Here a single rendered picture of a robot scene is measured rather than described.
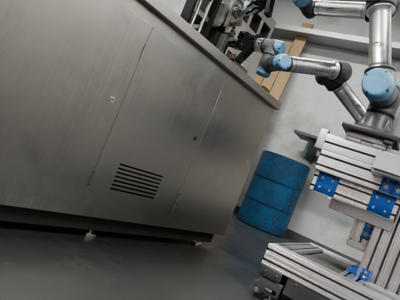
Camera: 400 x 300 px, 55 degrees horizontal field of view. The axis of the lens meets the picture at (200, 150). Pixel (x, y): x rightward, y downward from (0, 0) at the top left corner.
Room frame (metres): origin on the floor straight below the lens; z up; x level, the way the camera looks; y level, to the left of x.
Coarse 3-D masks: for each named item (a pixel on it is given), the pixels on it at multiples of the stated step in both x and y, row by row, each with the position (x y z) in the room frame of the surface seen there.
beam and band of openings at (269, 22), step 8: (248, 0) 2.62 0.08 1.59; (248, 16) 2.69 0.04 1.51; (256, 16) 2.80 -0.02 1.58; (264, 16) 2.81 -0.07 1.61; (248, 24) 2.70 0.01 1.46; (256, 24) 2.83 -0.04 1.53; (264, 24) 2.88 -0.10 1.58; (272, 24) 2.92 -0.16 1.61; (256, 32) 2.81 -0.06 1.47; (264, 32) 2.95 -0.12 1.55; (272, 32) 2.95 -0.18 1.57
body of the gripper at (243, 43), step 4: (240, 32) 2.03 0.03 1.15; (248, 32) 2.00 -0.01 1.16; (240, 36) 2.03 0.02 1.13; (244, 36) 2.01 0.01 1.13; (248, 36) 2.01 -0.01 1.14; (252, 36) 2.00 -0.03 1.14; (256, 36) 1.98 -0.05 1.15; (260, 36) 2.00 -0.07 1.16; (240, 40) 2.02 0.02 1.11; (244, 40) 2.00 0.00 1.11; (248, 40) 2.01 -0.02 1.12; (252, 40) 1.97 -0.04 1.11; (240, 44) 2.01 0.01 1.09; (244, 44) 2.01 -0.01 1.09; (248, 44) 2.01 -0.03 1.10; (252, 44) 1.97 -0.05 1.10; (240, 48) 2.05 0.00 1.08; (244, 48) 2.03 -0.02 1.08; (252, 48) 1.98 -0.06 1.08
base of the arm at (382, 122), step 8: (368, 112) 1.63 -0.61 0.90; (376, 112) 1.60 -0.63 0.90; (384, 112) 1.59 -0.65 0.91; (360, 120) 1.65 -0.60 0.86; (368, 120) 1.60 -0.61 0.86; (376, 120) 1.59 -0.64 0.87; (384, 120) 1.58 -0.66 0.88; (392, 120) 1.60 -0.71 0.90; (376, 128) 1.57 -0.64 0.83; (384, 128) 1.59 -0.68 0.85
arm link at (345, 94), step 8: (320, 80) 2.07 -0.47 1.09; (328, 80) 2.01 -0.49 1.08; (328, 88) 2.07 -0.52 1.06; (336, 88) 2.04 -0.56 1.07; (344, 88) 2.06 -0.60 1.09; (336, 96) 2.12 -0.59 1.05; (344, 96) 2.08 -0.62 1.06; (352, 96) 2.08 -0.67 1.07; (344, 104) 2.12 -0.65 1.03; (352, 104) 2.10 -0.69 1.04; (360, 104) 2.11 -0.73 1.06; (352, 112) 2.13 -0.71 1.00; (360, 112) 2.12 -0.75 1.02
